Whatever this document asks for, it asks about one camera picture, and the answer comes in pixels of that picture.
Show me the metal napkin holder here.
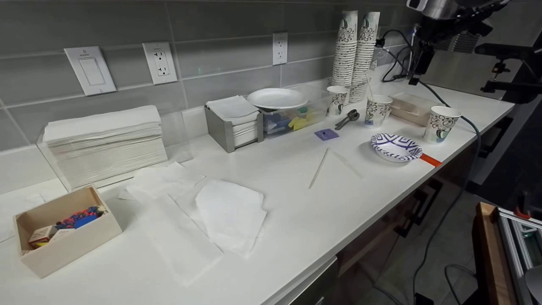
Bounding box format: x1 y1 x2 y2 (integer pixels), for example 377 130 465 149
204 95 262 152

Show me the white light switch plate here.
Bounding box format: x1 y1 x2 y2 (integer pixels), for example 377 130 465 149
64 46 116 95

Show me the white wall outlet left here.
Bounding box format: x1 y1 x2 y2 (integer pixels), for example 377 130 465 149
142 42 175 85

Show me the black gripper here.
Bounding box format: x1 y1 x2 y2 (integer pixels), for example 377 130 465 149
409 22 450 85

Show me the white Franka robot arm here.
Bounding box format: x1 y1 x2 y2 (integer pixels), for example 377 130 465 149
406 0 509 85

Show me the clear plastic container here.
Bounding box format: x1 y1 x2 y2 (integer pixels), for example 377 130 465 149
260 103 325 137

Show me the thin wooden stick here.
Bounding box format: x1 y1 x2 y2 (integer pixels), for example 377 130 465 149
333 151 363 180
308 147 328 190

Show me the orange tape strip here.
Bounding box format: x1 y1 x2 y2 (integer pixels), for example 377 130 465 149
419 152 441 168

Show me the blue patterned paper bowl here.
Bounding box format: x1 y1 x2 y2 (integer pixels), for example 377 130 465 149
369 132 421 163

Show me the flat white tissue sheet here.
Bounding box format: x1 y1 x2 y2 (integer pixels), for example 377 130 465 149
121 163 221 286

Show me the white wall outlet right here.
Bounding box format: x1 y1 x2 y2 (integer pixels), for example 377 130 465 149
270 32 287 64

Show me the white wall outlet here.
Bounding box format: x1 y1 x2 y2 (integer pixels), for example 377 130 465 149
270 32 287 64
142 42 175 85

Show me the purple square card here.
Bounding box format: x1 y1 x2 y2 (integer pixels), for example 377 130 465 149
314 129 338 141

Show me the patterned paper cup back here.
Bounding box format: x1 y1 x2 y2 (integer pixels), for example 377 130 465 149
326 85 348 115

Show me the white napkin pile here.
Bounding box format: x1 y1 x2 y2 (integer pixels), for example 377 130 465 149
194 180 267 257

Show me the cardboard box with items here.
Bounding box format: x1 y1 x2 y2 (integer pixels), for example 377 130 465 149
13 188 121 278

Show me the grey metal tool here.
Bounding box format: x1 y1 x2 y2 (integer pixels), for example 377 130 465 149
335 108 358 130

